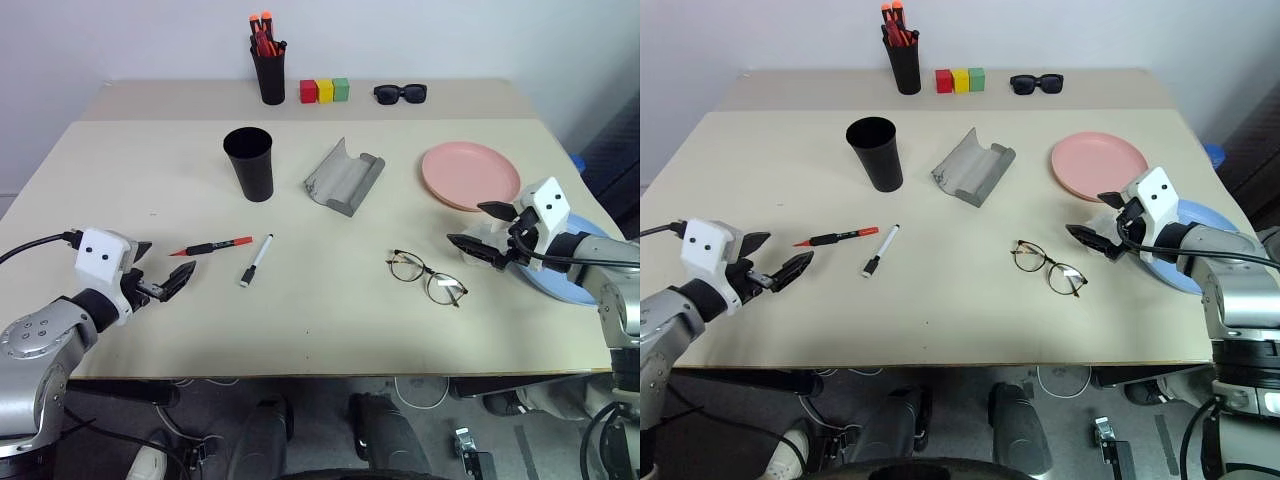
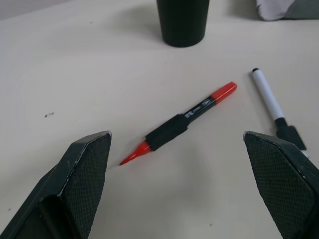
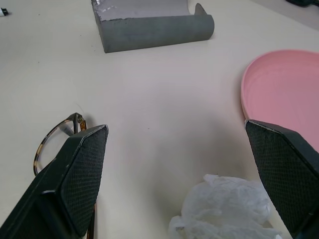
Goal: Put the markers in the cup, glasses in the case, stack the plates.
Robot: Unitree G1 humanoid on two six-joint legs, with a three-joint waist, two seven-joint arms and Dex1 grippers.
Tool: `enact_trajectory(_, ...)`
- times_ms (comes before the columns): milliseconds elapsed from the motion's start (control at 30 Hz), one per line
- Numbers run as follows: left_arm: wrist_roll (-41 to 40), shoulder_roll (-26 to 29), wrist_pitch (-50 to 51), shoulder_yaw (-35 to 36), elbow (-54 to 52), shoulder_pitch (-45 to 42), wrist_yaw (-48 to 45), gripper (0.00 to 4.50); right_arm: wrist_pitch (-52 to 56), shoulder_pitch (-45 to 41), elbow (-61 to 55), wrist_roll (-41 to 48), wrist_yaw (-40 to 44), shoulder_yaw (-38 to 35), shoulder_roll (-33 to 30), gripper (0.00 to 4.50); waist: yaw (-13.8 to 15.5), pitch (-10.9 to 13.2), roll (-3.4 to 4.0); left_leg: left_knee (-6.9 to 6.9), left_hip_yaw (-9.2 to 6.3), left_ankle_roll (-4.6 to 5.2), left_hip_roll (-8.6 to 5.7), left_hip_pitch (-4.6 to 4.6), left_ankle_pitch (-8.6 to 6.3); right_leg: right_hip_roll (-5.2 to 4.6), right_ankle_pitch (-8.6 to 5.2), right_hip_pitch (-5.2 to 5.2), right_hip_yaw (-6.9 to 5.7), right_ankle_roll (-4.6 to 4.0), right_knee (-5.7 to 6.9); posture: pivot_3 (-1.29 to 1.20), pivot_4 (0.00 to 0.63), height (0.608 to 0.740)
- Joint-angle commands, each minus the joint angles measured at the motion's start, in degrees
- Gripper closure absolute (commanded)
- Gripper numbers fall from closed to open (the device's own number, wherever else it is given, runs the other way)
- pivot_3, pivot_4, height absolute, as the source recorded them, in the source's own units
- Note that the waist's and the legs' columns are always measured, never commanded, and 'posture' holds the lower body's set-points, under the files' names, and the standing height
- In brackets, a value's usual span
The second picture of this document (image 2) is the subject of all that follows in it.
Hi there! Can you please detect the red and black marker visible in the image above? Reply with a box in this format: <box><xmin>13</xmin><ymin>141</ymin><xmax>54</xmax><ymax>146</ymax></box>
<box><xmin>119</xmin><ymin>81</ymin><xmax>238</xmax><ymax>167</ymax></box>

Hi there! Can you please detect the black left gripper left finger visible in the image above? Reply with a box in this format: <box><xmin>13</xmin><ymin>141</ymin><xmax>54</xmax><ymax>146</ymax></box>
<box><xmin>0</xmin><ymin>130</ymin><xmax>112</xmax><ymax>239</ymax></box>

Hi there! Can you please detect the crumpled white tissue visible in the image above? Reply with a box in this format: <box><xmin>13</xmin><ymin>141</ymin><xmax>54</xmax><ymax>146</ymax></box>
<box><xmin>254</xmin><ymin>0</ymin><xmax>297</xmax><ymax>22</ymax></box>

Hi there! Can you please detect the black plastic pen cup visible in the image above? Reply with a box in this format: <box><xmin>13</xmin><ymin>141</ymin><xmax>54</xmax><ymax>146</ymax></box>
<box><xmin>156</xmin><ymin>0</ymin><xmax>210</xmax><ymax>48</ymax></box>

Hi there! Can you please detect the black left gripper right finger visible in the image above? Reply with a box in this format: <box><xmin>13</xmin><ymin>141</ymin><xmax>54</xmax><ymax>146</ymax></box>
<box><xmin>242</xmin><ymin>131</ymin><xmax>319</xmax><ymax>239</ymax></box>

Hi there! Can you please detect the white marker with black cap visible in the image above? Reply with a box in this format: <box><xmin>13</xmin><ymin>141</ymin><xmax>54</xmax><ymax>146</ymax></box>
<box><xmin>250</xmin><ymin>67</ymin><xmax>310</xmax><ymax>157</ymax></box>

